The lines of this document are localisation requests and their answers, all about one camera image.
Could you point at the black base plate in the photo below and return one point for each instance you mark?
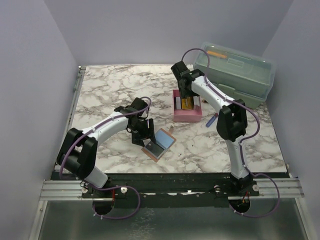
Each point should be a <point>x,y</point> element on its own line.
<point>172,190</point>

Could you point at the green plastic toolbox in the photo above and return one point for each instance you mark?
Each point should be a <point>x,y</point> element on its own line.
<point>240,76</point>

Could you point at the red blue screwdriver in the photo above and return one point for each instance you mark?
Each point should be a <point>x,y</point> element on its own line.
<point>212,120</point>

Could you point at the dark grey VIP card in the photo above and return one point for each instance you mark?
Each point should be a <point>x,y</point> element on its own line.
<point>154,149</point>

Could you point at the pink card box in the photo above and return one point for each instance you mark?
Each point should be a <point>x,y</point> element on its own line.
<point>187,116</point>

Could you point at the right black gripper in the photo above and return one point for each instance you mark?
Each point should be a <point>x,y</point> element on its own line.
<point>183,94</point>

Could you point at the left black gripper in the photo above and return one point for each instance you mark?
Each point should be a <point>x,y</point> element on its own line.
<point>148,132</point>

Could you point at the gold credit card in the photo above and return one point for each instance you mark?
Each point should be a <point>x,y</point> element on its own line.
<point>189,105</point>

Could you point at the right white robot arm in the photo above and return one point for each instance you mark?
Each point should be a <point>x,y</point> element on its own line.
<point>231,124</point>

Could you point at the orange tool inside toolbox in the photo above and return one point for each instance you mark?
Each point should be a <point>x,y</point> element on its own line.
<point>216,54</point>

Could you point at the tan leather card holder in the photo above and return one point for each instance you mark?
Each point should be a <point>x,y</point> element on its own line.
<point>164,139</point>

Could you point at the aluminium mounting rail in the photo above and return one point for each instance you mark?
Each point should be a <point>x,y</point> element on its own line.
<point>56,190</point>

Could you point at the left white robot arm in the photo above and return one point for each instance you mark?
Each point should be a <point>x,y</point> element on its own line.
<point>79,148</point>

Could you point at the silver credit cards stack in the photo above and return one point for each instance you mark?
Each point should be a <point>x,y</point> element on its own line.
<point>178,103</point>

